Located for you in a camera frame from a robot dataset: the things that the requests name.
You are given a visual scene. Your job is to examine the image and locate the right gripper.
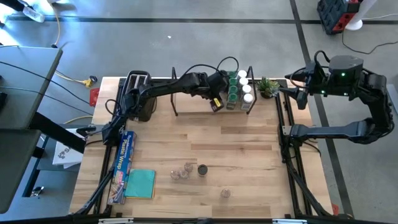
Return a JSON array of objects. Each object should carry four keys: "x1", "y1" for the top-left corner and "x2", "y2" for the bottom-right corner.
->
[{"x1": 279, "y1": 60, "x2": 330, "y2": 110}]

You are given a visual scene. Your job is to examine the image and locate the small potted succulent plant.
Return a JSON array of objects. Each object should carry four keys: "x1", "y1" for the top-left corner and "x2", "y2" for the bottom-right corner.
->
[{"x1": 257, "y1": 77, "x2": 280, "y2": 100}]

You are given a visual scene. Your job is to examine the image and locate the black red tool crate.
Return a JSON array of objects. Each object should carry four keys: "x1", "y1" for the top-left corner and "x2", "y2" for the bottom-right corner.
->
[{"x1": 316, "y1": 0, "x2": 358, "y2": 35}]

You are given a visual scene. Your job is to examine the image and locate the white round-base stand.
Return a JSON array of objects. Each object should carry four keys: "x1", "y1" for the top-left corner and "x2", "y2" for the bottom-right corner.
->
[{"x1": 345, "y1": 0, "x2": 379, "y2": 32}]

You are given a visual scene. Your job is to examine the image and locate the black two-slot toaster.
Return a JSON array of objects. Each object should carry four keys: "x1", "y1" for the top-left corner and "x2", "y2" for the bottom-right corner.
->
[{"x1": 119, "y1": 70, "x2": 158, "y2": 123}]

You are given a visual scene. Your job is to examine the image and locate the teal green square sheet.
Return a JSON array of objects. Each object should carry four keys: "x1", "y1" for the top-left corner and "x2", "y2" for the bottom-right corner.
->
[{"x1": 124, "y1": 168, "x2": 156, "y2": 199}]

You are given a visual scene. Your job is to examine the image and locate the blue plastic wrap box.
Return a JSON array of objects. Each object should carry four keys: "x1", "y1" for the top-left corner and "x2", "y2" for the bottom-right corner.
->
[{"x1": 107, "y1": 130, "x2": 137, "y2": 205}]

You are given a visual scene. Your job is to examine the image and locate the white printed box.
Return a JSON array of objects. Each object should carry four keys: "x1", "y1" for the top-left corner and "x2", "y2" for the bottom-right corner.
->
[{"x1": 52, "y1": 140, "x2": 85, "y2": 169}]

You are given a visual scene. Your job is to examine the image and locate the light grey side desk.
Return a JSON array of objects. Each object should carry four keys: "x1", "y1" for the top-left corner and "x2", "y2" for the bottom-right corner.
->
[{"x1": 0, "y1": 45, "x2": 64, "y2": 130}]

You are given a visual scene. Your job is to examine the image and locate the small metal clamp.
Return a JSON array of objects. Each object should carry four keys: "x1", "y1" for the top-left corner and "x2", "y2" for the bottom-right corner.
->
[{"x1": 30, "y1": 185, "x2": 45, "y2": 197}]

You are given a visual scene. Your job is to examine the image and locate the dark grey side desk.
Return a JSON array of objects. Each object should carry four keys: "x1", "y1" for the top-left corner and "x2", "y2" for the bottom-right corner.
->
[{"x1": 0, "y1": 128, "x2": 43, "y2": 214}]

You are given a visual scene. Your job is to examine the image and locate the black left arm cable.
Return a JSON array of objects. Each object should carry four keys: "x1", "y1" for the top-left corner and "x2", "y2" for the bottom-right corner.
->
[{"x1": 183, "y1": 55, "x2": 240, "y2": 78}]

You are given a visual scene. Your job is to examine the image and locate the black floor cable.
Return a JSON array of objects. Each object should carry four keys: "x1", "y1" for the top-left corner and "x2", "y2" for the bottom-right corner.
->
[{"x1": 341, "y1": 29, "x2": 398, "y2": 55}]

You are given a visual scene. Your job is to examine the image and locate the white floor cable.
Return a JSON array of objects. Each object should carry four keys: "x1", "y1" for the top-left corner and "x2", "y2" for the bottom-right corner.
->
[{"x1": 362, "y1": 12, "x2": 398, "y2": 21}]

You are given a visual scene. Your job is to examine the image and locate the silver aluminium bracket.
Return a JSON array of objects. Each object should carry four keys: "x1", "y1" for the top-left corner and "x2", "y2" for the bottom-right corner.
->
[
  {"x1": 272, "y1": 218, "x2": 308, "y2": 224},
  {"x1": 98, "y1": 217, "x2": 134, "y2": 224}
]

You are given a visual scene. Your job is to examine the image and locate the yellow extension cable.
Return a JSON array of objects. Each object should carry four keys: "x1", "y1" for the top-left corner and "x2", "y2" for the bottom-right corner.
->
[
  {"x1": 46, "y1": 0, "x2": 94, "y2": 88},
  {"x1": 65, "y1": 114, "x2": 94, "y2": 124}
]

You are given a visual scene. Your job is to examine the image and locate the thin black desk cable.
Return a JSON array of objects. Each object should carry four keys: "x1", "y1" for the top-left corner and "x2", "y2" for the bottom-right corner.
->
[
  {"x1": 0, "y1": 60, "x2": 93, "y2": 106},
  {"x1": 0, "y1": 85, "x2": 95, "y2": 116}
]

